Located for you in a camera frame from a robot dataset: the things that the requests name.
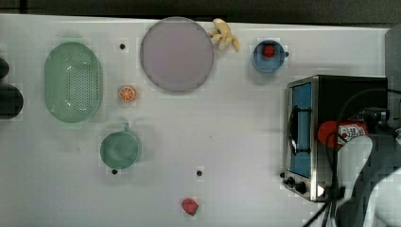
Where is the yellow felt banana bunch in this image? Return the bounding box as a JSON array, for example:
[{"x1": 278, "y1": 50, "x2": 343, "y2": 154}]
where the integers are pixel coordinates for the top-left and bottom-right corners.
[{"x1": 208, "y1": 18, "x2": 240, "y2": 52}]

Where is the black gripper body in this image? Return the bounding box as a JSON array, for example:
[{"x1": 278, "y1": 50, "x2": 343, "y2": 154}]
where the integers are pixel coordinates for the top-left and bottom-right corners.
[{"x1": 357, "y1": 107, "x2": 390, "y2": 132}]

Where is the red strawberry in bowl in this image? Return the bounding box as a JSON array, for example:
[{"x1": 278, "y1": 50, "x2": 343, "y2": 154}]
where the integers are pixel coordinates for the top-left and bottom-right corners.
[{"x1": 263, "y1": 45, "x2": 275, "y2": 58}]

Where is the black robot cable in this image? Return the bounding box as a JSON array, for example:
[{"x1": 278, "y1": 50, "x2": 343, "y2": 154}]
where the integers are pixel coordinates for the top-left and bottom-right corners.
[{"x1": 302, "y1": 88, "x2": 401, "y2": 227}]

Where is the silver toaster oven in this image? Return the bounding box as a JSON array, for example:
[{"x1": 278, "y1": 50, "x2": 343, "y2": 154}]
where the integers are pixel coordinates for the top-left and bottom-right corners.
[{"x1": 285, "y1": 75, "x2": 388, "y2": 202}]

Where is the red felt ketchup bottle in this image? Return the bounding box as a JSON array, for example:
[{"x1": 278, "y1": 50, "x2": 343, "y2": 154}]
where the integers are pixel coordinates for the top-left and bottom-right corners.
[{"x1": 318, "y1": 121, "x2": 369, "y2": 148}]

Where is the red felt strawberry on table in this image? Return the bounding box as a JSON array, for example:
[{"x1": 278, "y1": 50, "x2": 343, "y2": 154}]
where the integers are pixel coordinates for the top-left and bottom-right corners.
[{"x1": 182, "y1": 198, "x2": 199, "y2": 216}]

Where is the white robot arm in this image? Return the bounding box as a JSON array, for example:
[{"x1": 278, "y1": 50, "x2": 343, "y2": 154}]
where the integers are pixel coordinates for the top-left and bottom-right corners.
[{"x1": 333, "y1": 108, "x2": 400, "y2": 227}]

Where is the orange slice toy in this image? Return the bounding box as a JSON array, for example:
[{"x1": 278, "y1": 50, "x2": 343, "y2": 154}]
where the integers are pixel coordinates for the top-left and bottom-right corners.
[{"x1": 119, "y1": 86, "x2": 136, "y2": 102}]

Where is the blue bowl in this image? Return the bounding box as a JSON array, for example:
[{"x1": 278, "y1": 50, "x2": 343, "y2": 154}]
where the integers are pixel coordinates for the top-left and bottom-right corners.
[{"x1": 252, "y1": 40, "x2": 288, "y2": 73}]

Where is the black pot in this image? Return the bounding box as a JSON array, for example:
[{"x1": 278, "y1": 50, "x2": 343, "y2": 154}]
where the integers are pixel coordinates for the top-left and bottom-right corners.
[{"x1": 0, "y1": 84, "x2": 24, "y2": 119}]

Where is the green mug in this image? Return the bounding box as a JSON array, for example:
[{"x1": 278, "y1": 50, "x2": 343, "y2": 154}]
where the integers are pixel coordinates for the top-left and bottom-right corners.
[{"x1": 100, "y1": 122, "x2": 142, "y2": 169}]

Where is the lilac round plate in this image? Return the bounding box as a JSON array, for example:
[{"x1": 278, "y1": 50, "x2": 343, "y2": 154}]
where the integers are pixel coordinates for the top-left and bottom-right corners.
[{"x1": 140, "y1": 17, "x2": 214, "y2": 93}]

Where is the green perforated colander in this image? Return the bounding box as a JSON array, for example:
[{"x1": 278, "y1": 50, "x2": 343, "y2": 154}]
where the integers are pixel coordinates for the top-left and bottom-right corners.
[{"x1": 44, "y1": 42, "x2": 103, "y2": 123}]

